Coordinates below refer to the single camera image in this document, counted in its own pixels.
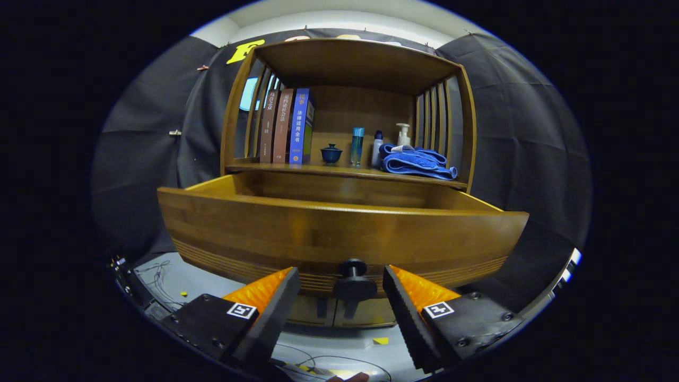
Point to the clear blue bottle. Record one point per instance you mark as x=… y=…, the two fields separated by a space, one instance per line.
x=357 y=148

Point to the white bottle with blue cap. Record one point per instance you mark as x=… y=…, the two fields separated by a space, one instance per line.
x=376 y=154

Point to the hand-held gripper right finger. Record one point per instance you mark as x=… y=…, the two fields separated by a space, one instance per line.
x=408 y=318

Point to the blue towel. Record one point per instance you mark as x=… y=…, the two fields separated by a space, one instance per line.
x=419 y=163

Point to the reddish brown book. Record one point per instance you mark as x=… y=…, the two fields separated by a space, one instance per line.
x=282 y=132

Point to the wooden cabinet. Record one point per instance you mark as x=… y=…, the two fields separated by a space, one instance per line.
x=345 y=63

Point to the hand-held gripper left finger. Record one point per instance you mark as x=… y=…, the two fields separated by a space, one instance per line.
x=273 y=318

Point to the blue lidded teacup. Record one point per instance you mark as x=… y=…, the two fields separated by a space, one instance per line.
x=331 y=155

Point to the wooden cabinet door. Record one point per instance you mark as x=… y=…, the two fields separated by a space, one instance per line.
x=313 y=315
x=366 y=317

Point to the black backdrop cloth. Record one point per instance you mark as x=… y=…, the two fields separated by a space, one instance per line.
x=530 y=159

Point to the white pump bottle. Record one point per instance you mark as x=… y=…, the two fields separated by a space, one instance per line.
x=403 y=137

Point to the blue book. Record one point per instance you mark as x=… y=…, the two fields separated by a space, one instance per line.
x=298 y=132

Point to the wooden countertop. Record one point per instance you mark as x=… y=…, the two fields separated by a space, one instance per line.
x=345 y=171

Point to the dark brown book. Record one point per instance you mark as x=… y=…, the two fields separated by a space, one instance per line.
x=268 y=132

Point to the wooden drawer with black knob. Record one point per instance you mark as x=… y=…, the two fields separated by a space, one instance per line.
x=318 y=233

